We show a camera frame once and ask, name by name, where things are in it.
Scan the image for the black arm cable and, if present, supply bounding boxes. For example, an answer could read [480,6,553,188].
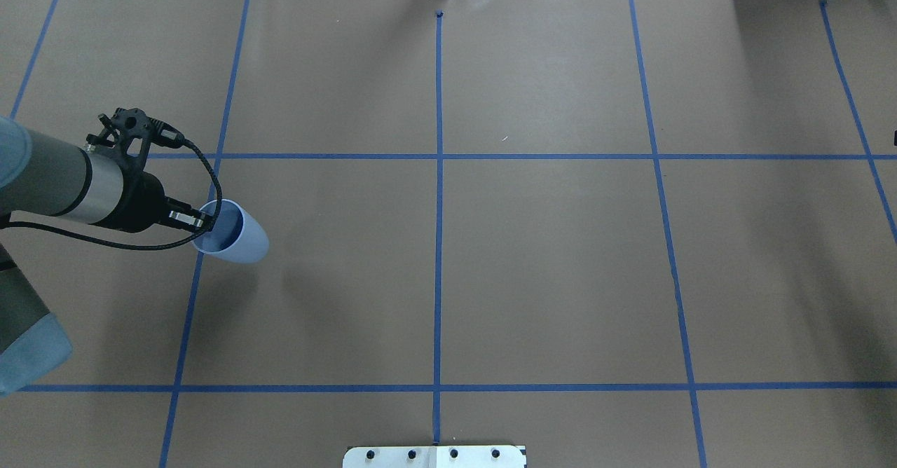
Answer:
[0,126,224,252]

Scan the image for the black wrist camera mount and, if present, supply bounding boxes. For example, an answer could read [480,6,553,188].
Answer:
[85,108,186,175]

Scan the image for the white metal base plate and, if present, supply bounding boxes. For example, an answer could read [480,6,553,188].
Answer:
[342,445,528,467]

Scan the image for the blue tape grid lines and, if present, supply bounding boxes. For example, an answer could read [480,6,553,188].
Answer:
[2,0,895,467]

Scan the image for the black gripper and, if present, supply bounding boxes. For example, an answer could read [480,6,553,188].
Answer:
[105,173,212,234]

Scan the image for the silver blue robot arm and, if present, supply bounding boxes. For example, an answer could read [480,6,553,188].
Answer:
[1,109,222,397]

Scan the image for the blue plastic cup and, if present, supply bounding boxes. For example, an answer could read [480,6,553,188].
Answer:
[191,199,270,264]

